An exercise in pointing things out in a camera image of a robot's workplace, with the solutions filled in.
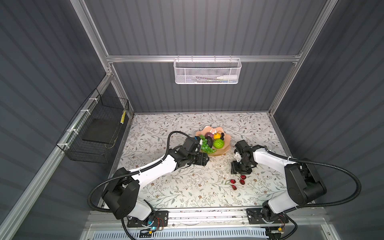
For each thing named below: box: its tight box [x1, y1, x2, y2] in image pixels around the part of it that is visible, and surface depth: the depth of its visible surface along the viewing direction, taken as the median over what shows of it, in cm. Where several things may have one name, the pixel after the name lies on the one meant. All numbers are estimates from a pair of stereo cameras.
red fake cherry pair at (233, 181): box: [230, 179, 237, 191], surface depth 86 cm
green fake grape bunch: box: [199, 134, 216, 154], surface depth 95 cm
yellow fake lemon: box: [213, 132, 221, 139], surface depth 101 cm
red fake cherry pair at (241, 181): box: [237, 175, 247, 185], surface depth 87 cm
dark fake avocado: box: [205, 136, 213, 148], surface depth 97 cm
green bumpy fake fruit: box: [213, 138, 225, 149], surface depth 96 cm
